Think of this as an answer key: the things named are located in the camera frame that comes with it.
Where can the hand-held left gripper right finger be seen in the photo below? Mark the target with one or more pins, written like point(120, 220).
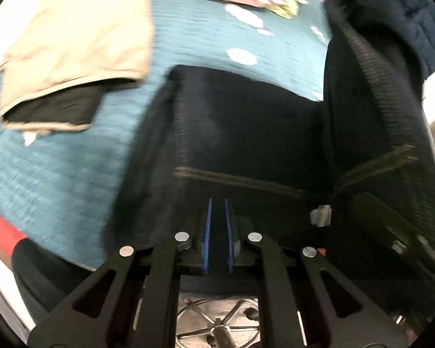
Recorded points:
point(229, 239)

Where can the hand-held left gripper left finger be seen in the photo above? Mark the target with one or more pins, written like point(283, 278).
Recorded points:
point(207, 239)

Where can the metal chair base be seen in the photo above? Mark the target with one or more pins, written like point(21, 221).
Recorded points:
point(217, 319)

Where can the black chair seat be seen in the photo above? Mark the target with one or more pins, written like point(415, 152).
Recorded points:
point(47, 275)

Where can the red object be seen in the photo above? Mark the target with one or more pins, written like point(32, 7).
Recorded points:
point(2, 226)

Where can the teal patterned blanket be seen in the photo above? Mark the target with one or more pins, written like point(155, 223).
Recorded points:
point(221, 32)

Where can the navy quilted jacket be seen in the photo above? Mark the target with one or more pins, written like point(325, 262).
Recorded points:
point(424, 25)

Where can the beige jacket with black lining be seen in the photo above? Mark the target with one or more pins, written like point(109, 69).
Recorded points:
point(76, 36)

